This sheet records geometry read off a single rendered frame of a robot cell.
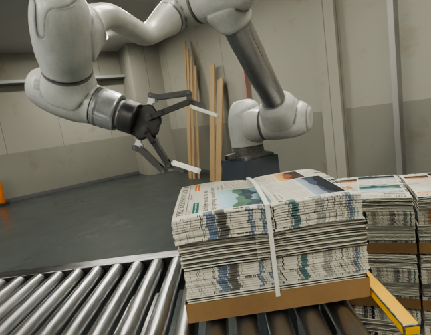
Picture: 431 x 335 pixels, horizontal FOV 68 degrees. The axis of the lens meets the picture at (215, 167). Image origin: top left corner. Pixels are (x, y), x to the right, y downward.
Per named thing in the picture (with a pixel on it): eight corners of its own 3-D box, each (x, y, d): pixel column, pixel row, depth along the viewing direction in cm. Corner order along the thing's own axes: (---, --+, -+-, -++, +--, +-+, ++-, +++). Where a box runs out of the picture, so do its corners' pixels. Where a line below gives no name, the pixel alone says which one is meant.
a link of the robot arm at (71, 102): (87, 137, 74) (82, 92, 64) (22, 115, 73) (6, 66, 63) (108, 108, 81) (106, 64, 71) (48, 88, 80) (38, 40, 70)
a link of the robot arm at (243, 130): (240, 144, 166) (234, 102, 163) (273, 141, 156) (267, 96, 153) (225, 149, 153) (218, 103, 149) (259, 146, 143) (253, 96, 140)
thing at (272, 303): (267, 250, 93) (265, 236, 92) (294, 308, 65) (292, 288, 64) (247, 254, 93) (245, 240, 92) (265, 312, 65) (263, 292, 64)
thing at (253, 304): (247, 253, 93) (245, 239, 92) (265, 312, 64) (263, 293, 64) (193, 261, 93) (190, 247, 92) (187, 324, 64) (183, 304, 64)
